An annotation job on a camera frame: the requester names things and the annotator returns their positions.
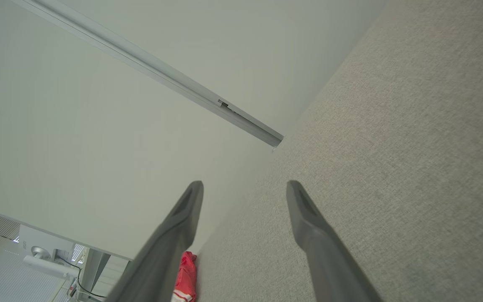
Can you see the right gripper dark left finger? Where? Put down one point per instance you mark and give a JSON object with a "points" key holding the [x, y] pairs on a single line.
{"points": [[162, 251]]}

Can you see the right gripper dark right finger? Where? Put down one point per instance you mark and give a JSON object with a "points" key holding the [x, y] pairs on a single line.
{"points": [[329, 260]]}

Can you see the red white-trimmed jersey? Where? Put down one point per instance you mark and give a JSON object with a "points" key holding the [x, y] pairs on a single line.
{"points": [[186, 274]]}

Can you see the grey metal leg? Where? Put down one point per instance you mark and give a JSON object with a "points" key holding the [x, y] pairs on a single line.
{"points": [[94, 265]]}

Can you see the white box device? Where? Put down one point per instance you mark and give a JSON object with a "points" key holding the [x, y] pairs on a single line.
{"points": [[32, 242]]}

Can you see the aluminium wall rail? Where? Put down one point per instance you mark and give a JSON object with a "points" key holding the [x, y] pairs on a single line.
{"points": [[183, 84]]}

